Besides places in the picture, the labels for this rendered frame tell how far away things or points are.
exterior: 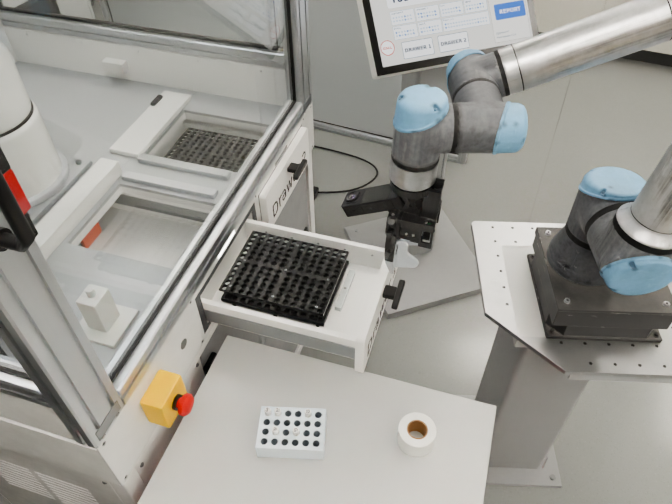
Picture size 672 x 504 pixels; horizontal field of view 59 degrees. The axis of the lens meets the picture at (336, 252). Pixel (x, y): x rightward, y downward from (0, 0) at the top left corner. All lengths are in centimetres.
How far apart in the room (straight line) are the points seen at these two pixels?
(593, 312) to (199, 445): 82
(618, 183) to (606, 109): 240
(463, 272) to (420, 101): 161
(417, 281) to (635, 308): 117
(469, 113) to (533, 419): 106
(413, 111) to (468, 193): 199
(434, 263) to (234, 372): 134
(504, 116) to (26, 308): 68
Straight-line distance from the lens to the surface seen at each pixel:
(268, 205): 138
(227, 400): 123
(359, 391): 122
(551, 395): 165
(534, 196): 289
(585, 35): 102
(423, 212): 99
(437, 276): 239
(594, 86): 381
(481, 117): 90
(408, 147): 89
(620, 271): 113
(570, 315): 131
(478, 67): 100
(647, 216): 111
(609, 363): 137
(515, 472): 203
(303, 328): 114
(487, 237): 153
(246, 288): 121
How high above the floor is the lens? 181
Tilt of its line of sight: 47 degrees down
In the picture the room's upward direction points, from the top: 1 degrees counter-clockwise
